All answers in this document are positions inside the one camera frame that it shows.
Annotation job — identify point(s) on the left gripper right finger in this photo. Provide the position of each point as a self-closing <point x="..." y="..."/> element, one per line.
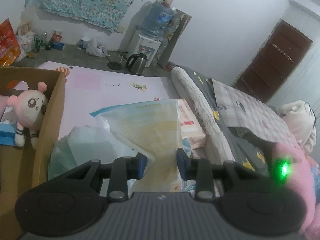
<point x="199" y="170"/>

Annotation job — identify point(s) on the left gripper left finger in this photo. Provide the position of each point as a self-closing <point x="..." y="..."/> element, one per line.
<point x="124" y="169"/>

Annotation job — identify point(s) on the blue white plastic pouch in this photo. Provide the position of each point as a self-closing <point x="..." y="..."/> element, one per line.
<point x="152" y="128"/>

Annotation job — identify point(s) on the pink plush toy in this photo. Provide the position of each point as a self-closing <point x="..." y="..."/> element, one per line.
<point x="32" y="105"/>

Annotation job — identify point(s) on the white blue box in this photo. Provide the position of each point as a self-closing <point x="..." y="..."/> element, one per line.
<point x="12" y="128"/>

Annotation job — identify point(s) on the rolled beige quilt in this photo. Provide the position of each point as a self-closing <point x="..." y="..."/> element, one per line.
<point x="216" y="148"/>

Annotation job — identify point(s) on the pink tissue pack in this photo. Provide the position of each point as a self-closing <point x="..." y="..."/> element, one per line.
<point x="190" y="127"/>

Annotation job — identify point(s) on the dark patterned blanket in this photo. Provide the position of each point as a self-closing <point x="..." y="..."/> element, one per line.
<point x="249" y="153"/>

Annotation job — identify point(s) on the checkered grey sheet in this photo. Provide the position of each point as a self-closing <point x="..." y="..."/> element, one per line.
<point x="240" y="110"/>

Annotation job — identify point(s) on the pink quilt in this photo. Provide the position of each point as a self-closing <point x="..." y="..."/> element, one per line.
<point x="303" y="178"/>

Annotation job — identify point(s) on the electric kettle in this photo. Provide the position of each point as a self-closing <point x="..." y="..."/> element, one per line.
<point x="136" y="63"/>

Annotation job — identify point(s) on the white plastic trash bag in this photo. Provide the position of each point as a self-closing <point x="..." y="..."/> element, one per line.
<point x="97" y="47"/>

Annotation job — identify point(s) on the white water dispenser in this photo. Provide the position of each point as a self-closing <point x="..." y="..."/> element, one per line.
<point x="145" y="45"/>

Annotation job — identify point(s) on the brown wooden door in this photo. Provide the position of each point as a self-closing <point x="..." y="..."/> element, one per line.
<point x="274" y="62"/>

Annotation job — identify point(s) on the blue water jug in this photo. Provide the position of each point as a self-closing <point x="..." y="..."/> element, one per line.
<point x="156" y="21"/>

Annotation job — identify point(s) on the red snack bag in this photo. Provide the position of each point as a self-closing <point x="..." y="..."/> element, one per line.
<point x="9" y="47"/>

